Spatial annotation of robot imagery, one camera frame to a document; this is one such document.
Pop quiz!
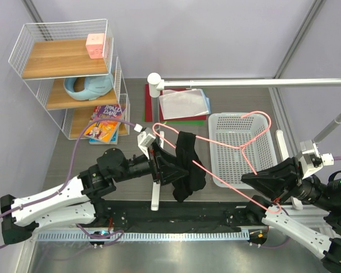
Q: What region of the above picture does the silver clothes rail frame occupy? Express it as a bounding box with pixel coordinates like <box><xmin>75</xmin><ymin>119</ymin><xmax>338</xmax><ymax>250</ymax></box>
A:
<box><xmin>147</xmin><ymin>72</ymin><xmax>341</xmax><ymax>212</ymax></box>

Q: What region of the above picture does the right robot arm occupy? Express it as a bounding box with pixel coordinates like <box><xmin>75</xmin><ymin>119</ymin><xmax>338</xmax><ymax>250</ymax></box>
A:
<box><xmin>241</xmin><ymin>157</ymin><xmax>341</xmax><ymax>272</ymax></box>

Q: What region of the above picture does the blue book underneath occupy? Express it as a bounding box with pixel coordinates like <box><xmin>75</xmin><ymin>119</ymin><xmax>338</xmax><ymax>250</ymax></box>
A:
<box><xmin>88</xmin><ymin>130</ymin><xmax>119</xmax><ymax>146</ymax></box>

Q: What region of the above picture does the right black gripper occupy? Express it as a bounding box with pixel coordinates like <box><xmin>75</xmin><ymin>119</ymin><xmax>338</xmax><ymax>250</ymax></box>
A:
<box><xmin>239</xmin><ymin>154</ymin><xmax>338</xmax><ymax>209</ymax></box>

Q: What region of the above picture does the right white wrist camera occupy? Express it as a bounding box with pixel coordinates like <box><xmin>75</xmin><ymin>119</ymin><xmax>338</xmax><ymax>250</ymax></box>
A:
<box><xmin>296</xmin><ymin>140</ymin><xmax>334</xmax><ymax>179</ymax></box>

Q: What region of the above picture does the black tank top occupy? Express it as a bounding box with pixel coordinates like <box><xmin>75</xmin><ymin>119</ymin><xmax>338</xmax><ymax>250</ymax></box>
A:
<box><xmin>172</xmin><ymin>131</ymin><xmax>206</xmax><ymax>202</ymax></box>

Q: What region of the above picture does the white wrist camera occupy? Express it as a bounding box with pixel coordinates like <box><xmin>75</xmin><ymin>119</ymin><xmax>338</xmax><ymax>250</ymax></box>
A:
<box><xmin>296</xmin><ymin>140</ymin><xmax>334</xmax><ymax>179</ymax></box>
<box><xmin>134</xmin><ymin>123</ymin><xmax>156</xmax><ymax>159</ymax></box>

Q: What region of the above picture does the dark red paper sheet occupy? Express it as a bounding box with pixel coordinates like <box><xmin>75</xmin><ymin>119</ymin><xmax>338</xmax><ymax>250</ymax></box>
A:
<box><xmin>144</xmin><ymin>84</ymin><xmax>207</xmax><ymax>122</ymax></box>

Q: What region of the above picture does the white wire shelf rack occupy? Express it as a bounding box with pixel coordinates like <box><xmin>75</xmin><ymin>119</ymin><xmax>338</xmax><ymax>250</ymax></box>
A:
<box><xmin>9</xmin><ymin>19</ymin><xmax>130</xmax><ymax>139</ymax></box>

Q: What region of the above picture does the Roald Dahl purple book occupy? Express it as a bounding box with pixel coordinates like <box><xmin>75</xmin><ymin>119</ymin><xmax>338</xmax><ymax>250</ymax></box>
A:
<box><xmin>84</xmin><ymin>104</ymin><xmax>125</xmax><ymax>144</ymax></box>

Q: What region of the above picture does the white plastic laundry basket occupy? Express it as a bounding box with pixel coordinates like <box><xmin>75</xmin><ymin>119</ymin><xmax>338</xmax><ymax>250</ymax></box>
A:
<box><xmin>208</xmin><ymin>113</ymin><xmax>277</xmax><ymax>189</ymax></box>

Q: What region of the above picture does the pink cube box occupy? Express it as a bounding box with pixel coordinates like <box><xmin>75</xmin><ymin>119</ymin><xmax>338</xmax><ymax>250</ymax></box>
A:
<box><xmin>85</xmin><ymin>33</ymin><xmax>105</xmax><ymax>59</ymax></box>

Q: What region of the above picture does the white slotted cable duct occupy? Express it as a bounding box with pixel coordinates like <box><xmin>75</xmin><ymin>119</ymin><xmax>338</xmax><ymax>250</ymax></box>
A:
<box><xmin>36</xmin><ymin>230</ymin><xmax>249</xmax><ymax>242</ymax></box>

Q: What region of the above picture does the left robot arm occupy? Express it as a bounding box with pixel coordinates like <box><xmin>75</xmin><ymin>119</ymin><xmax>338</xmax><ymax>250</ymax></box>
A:
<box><xmin>0</xmin><ymin>143</ymin><xmax>190</xmax><ymax>245</ymax></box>

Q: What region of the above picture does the light blue cap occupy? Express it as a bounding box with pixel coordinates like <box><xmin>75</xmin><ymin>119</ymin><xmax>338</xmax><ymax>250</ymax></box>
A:
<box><xmin>64</xmin><ymin>74</ymin><xmax>114</xmax><ymax>101</ymax></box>

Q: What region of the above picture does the green paper sheet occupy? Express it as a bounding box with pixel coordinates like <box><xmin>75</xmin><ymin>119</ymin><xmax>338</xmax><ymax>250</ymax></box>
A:
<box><xmin>142</xmin><ymin>113</ymin><xmax>205</xmax><ymax>126</ymax></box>

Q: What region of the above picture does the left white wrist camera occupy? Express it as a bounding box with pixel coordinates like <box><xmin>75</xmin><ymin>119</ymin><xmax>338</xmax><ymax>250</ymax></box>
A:
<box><xmin>134</xmin><ymin>123</ymin><xmax>156</xmax><ymax>159</ymax></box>

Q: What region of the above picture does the clear plastic sleeve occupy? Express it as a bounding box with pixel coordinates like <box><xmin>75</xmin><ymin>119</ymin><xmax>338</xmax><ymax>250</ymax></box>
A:
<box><xmin>159</xmin><ymin>89</ymin><xmax>211</xmax><ymax>119</ymax></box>

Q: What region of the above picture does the pink wire hanger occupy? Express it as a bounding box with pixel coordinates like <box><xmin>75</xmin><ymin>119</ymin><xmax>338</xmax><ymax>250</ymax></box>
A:
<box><xmin>152</xmin><ymin>110</ymin><xmax>282</xmax><ymax>214</ymax></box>

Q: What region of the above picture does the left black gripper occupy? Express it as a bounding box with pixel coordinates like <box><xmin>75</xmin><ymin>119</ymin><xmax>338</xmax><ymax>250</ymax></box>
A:
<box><xmin>113</xmin><ymin>139</ymin><xmax>189</xmax><ymax>185</ymax></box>

